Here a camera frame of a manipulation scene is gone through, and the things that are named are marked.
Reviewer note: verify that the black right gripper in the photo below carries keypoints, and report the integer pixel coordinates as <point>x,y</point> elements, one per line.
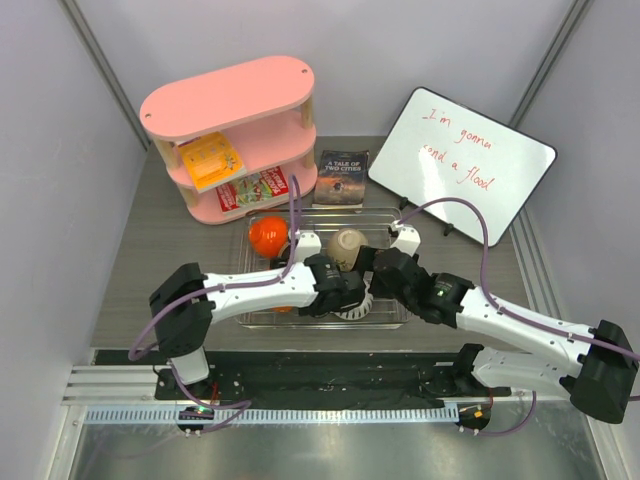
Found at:
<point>364,263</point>

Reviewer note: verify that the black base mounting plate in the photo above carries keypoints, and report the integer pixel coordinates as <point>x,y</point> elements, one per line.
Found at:
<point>338,380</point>

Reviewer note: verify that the yellow book on shelf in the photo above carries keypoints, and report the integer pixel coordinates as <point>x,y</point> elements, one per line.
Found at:
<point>211,160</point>

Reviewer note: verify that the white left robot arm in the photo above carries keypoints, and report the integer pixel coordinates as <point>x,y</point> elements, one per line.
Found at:
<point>190,301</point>

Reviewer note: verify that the slotted cable duct rail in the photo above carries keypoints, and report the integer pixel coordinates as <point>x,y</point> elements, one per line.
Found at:
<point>184,415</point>

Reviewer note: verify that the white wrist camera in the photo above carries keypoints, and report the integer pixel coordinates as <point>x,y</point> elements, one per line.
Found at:
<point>307,244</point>
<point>405,238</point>

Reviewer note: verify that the beige floral ceramic bowl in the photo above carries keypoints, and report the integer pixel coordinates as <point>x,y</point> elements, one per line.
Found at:
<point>344,246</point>

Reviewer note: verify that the red book on shelf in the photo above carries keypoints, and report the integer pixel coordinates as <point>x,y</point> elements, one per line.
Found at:
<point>252,190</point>

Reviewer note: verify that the white dry-erase board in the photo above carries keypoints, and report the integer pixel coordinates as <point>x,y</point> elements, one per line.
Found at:
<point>461,166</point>

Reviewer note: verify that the pink three-tier shelf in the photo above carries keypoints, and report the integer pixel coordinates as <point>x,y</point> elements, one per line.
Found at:
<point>263,107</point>

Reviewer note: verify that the orange bowl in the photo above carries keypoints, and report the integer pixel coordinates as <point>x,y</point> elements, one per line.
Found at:
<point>282,309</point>
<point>268,236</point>

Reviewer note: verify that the clear plastic drip tray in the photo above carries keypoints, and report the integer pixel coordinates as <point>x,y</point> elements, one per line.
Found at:
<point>320,322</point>

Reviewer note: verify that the dark paperback book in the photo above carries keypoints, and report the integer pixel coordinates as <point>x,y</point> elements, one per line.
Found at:
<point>342,178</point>

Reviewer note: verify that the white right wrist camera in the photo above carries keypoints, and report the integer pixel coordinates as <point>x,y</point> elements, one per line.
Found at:
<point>405,238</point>

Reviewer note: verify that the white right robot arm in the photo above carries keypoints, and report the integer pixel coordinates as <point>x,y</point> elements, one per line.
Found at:
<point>593,367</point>

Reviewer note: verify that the white blue-petal bowl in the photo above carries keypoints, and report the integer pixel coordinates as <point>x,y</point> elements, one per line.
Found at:
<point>357,312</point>

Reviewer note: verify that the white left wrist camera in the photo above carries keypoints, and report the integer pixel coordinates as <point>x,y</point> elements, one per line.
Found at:
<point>307,244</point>

